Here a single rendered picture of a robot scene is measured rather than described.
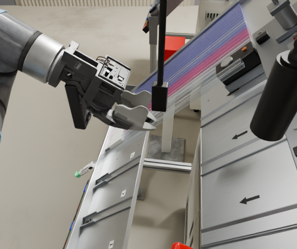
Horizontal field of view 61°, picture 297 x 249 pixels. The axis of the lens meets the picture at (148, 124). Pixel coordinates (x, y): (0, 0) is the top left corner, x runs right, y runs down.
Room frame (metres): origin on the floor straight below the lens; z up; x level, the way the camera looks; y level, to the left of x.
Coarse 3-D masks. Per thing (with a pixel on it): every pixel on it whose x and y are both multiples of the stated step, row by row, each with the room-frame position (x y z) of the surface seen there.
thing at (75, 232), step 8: (104, 144) 0.52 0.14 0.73; (104, 152) 0.50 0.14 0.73; (96, 168) 0.43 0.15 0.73; (96, 176) 0.41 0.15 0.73; (88, 184) 0.38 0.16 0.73; (96, 184) 0.39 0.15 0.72; (88, 192) 0.36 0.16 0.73; (88, 200) 0.34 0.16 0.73; (80, 208) 0.31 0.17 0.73; (88, 208) 0.31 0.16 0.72; (80, 216) 0.29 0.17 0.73; (80, 224) 0.27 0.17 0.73; (72, 232) 0.25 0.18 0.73; (80, 232) 0.25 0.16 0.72; (72, 240) 0.23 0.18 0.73; (72, 248) 0.22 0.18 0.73
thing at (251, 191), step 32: (256, 0) 0.64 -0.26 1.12; (224, 96) 0.38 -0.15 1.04; (256, 96) 0.33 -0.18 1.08; (224, 128) 0.30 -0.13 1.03; (224, 160) 0.24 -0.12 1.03; (256, 160) 0.21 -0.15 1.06; (288, 160) 0.19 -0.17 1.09; (224, 192) 0.18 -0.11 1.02; (256, 192) 0.16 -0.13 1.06; (288, 192) 0.15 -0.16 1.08; (224, 224) 0.14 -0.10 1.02; (256, 224) 0.13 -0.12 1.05; (288, 224) 0.11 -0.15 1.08
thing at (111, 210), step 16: (144, 144) 0.41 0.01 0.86; (112, 160) 0.44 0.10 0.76; (128, 160) 0.39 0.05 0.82; (112, 176) 0.37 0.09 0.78; (128, 176) 0.34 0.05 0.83; (96, 192) 0.36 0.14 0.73; (112, 192) 0.32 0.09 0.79; (128, 192) 0.29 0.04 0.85; (96, 208) 0.30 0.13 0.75; (112, 208) 0.27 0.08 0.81; (128, 208) 0.25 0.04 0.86; (96, 224) 0.25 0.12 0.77; (112, 224) 0.23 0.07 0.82; (128, 224) 0.21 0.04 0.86; (80, 240) 0.23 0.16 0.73; (96, 240) 0.21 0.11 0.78; (112, 240) 0.19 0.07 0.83; (128, 240) 0.18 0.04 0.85
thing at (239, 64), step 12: (240, 60) 0.35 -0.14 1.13; (228, 72) 0.34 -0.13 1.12; (204, 84) 0.35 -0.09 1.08; (216, 84) 0.34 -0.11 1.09; (192, 96) 0.35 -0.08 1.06; (168, 108) 0.36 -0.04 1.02; (180, 108) 0.35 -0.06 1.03; (156, 120) 0.36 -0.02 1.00; (144, 132) 0.36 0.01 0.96; (120, 144) 0.37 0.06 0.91; (108, 156) 0.37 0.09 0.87
